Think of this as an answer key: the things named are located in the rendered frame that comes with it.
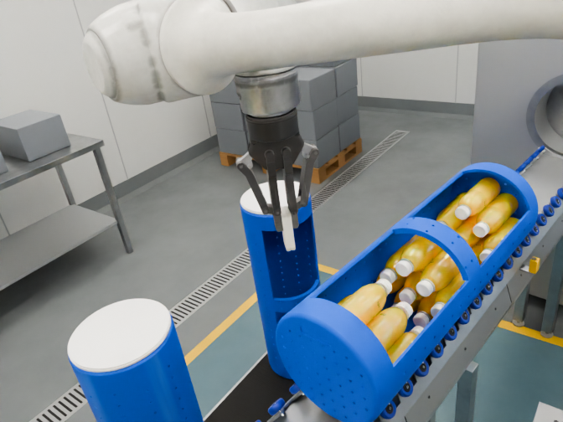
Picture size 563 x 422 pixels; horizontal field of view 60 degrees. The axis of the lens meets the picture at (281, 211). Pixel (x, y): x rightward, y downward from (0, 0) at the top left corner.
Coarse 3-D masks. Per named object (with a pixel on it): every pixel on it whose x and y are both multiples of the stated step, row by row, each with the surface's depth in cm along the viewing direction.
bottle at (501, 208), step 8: (496, 200) 147; (504, 200) 146; (512, 200) 147; (488, 208) 143; (496, 208) 142; (504, 208) 143; (512, 208) 146; (480, 216) 142; (488, 216) 140; (496, 216) 140; (504, 216) 142; (488, 224) 140; (496, 224) 140; (488, 232) 140
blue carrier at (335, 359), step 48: (528, 192) 143; (384, 240) 136; (432, 240) 120; (336, 288) 125; (480, 288) 124; (288, 336) 107; (336, 336) 95; (432, 336) 107; (336, 384) 102; (384, 384) 95
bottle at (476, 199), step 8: (480, 184) 148; (488, 184) 148; (496, 184) 149; (472, 192) 144; (480, 192) 144; (488, 192) 146; (496, 192) 148; (464, 200) 142; (472, 200) 142; (480, 200) 142; (488, 200) 145; (472, 208) 141; (480, 208) 142; (472, 216) 143
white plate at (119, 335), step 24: (96, 312) 141; (120, 312) 139; (144, 312) 138; (168, 312) 137; (72, 336) 133; (96, 336) 131; (120, 336) 130; (144, 336) 129; (72, 360) 125; (96, 360) 123; (120, 360) 122
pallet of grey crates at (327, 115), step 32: (320, 64) 424; (352, 64) 439; (224, 96) 455; (320, 96) 407; (352, 96) 451; (224, 128) 476; (320, 128) 416; (352, 128) 463; (224, 160) 495; (320, 160) 426
